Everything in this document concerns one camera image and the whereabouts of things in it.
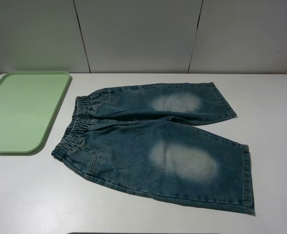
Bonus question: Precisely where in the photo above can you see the green plastic tray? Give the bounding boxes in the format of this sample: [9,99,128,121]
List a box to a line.
[0,72,71,154]

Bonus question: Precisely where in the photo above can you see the blue children's denim shorts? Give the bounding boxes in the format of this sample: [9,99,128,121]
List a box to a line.
[52,82,255,215]

